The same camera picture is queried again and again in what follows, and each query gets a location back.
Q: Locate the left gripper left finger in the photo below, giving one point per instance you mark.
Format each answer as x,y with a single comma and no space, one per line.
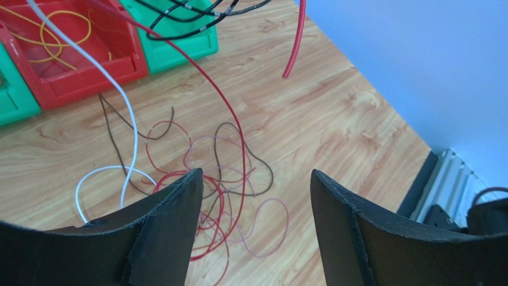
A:
146,243

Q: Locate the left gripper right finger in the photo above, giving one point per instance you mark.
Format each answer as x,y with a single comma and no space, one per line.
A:
362,243

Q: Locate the red bin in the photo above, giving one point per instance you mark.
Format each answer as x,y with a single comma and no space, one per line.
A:
103,35

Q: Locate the left green bin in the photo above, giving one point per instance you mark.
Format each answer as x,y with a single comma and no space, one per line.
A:
17,101

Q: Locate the aluminium frame rail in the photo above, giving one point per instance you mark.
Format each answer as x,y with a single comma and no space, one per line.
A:
443,192

